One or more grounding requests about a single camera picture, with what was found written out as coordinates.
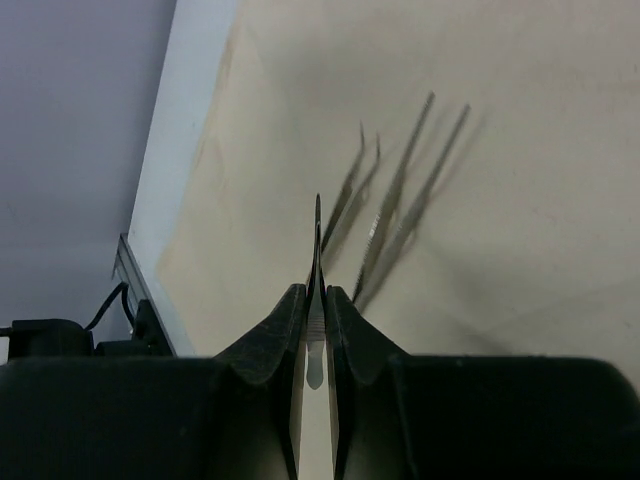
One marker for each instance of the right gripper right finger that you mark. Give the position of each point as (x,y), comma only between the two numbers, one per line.
(395,415)

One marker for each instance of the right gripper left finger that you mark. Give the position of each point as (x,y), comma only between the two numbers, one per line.
(235,415)

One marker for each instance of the short metal tweezers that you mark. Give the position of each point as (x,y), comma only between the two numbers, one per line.
(316,440)

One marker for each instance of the beige surgical wrap cloth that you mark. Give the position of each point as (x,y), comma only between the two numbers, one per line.
(530,242)

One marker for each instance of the curved metal tweezers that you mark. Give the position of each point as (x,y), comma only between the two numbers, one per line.
(352,196)

